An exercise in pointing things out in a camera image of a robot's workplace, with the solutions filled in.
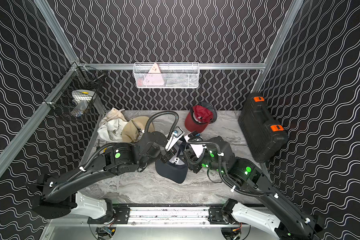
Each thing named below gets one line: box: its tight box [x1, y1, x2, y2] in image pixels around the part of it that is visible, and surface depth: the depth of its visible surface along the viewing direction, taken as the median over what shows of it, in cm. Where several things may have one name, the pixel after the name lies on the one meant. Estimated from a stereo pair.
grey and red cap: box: [194, 102, 217, 124], surface depth 116 cm
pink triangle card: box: [143, 63, 164, 86], surface depth 92 cm
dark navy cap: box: [155, 143, 188, 184], surface depth 73 cm
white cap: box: [97, 118, 128, 143], surface depth 105 cm
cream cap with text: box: [106, 107, 127, 122], surface depth 115 cm
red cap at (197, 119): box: [184, 105, 213, 133], surface depth 112 cm
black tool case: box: [237, 92, 289, 163], surface depth 84 cm
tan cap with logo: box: [123, 116, 155, 143], surface depth 102 cm
